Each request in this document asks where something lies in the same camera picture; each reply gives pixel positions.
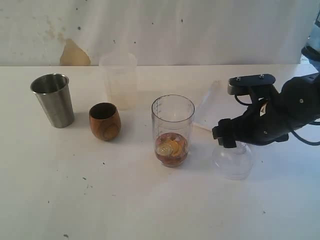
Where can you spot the clear plastic shaker cup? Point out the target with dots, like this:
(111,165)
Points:
(172,120)

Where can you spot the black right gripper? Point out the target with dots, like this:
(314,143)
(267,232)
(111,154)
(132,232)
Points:
(261,124)

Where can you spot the clear dome shaker lid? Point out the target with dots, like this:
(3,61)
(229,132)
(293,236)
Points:
(233,163)

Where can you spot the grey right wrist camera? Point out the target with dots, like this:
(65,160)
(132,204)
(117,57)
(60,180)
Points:
(243,85)

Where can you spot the translucent plastic container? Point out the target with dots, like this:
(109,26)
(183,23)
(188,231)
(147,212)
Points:
(119,74)

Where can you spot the stainless steel cup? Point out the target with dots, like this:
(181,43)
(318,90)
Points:
(52,92)

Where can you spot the gold coin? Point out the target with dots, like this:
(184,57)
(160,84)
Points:
(168,149)

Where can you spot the white rectangular tray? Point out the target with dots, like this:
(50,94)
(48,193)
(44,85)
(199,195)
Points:
(215,105)

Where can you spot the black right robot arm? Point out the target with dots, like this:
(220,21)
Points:
(300,104)

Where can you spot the brown wooden cup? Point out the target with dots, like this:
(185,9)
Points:
(104,120)

